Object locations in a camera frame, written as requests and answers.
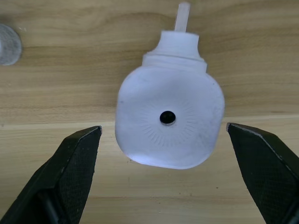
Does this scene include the white mosquito repellent liquid bottle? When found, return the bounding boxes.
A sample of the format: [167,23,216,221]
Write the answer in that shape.
[114,1,226,170]

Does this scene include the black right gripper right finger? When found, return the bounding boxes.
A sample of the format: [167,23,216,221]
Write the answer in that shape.
[226,122,299,224]

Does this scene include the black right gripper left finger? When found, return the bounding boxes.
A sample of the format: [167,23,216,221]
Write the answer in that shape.
[0,126,103,224]

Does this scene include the round white textured disc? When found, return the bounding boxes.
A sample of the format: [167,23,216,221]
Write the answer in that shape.
[0,23,23,66]

